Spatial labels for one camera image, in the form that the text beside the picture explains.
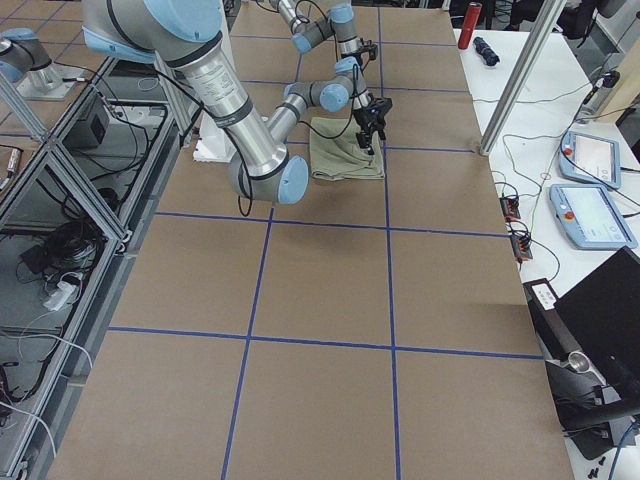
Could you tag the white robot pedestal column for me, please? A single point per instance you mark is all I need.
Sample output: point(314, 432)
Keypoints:
point(212, 140)

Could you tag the red cylindrical bottle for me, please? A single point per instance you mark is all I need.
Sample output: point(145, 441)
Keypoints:
point(469, 23)

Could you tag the near teach pendant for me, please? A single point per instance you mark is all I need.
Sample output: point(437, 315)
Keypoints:
point(589, 217)

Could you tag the black monitor stand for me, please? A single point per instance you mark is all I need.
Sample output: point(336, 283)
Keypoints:
point(580, 392)

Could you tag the black laptop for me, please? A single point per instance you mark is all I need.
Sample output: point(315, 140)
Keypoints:
point(602, 314)

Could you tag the far teach pendant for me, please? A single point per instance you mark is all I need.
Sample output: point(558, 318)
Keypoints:
point(587, 158)

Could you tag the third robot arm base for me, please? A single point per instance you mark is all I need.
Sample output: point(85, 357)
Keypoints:
point(26, 63)

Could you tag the dark folded umbrella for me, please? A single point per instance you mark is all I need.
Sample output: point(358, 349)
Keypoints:
point(485, 51)

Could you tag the aluminium frame post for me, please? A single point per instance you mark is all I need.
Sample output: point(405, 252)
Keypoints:
point(536, 40)

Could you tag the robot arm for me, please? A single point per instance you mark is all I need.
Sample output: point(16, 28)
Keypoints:
point(188, 37)
point(337, 24)

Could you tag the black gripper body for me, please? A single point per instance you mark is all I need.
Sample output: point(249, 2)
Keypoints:
point(349, 55)
point(367, 119)

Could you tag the teach pendant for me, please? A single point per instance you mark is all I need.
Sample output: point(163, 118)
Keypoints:
point(587, 158)
point(589, 217)

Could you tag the orange black electronics board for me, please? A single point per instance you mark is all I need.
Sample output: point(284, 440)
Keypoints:
point(519, 234)

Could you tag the white power strip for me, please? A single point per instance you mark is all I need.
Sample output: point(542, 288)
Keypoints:
point(61, 296)

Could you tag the olive green long-sleeve shirt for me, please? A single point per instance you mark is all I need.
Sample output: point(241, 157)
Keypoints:
point(342, 158)

